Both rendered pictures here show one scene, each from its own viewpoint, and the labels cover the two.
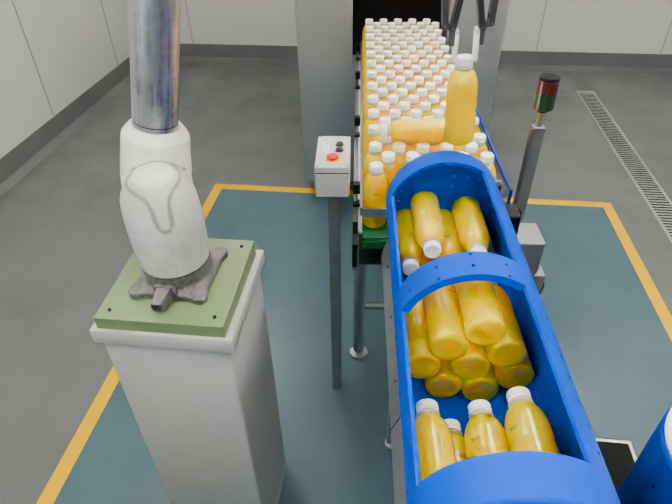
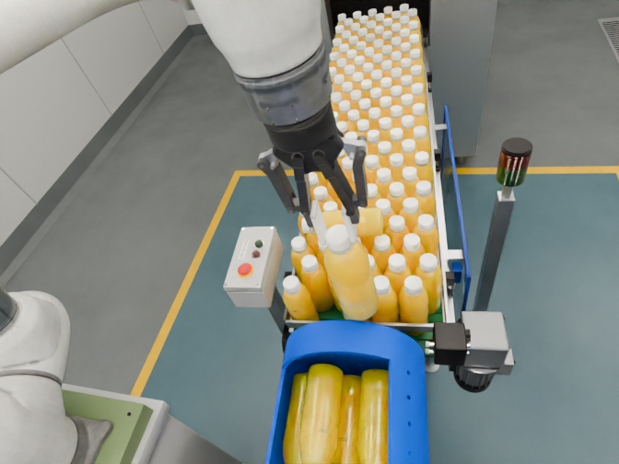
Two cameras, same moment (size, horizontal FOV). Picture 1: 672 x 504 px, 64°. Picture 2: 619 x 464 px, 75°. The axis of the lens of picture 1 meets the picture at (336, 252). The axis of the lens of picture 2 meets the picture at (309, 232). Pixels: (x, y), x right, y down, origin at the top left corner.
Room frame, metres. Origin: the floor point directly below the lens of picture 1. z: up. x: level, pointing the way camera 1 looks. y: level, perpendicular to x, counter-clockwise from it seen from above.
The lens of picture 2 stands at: (0.82, -0.38, 1.90)
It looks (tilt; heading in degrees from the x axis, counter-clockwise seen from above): 48 degrees down; 18
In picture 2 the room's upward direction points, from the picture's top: 17 degrees counter-clockwise
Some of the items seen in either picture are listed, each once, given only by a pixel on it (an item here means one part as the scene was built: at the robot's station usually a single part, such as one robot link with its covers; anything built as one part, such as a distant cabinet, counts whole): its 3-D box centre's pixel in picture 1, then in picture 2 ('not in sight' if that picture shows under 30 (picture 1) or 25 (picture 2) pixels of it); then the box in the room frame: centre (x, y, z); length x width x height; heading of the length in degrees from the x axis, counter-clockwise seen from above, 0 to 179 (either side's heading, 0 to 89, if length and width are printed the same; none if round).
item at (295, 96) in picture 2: not in sight; (286, 79); (1.19, -0.28, 1.70); 0.09 x 0.09 x 0.06
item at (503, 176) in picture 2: (544, 100); (511, 170); (1.59, -0.65, 1.18); 0.06 x 0.06 x 0.05
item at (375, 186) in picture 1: (375, 196); (299, 305); (1.35, -0.12, 0.99); 0.07 x 0.07 x 0.19
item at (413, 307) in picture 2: not in sight; (413, 307); (1.33, -0.41, 0.99); 0.07 x 0.07 x 0.19
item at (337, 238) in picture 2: (464, 60); (338, 237); (1.20, -0.29, 1.44); 0.04 x 0.04 x 0.02
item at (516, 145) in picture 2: (544, 102); (511, 171); (1.59, -0.65, 1.18); 0.06 x 0.06 x 0.16
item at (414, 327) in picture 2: (431, 213); (362, 326); (1.30, -0.28, 0.96); 0.40 x 0.01 x 0.03; 87
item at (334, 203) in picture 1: (335, 298); (299, 351); (1.44, 0.00, 0.50); 0.04 x 0.04 x 1.00; 87
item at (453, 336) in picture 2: (501, 224); (447, 344); (1.25, -0.48, 0.95); 0.10 x 0.07 x 0.10; 87
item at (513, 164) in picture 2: (547, 86); (515, 156); (1.59, -0.65, 1.23); 0.06 x 0.06 x 0.04
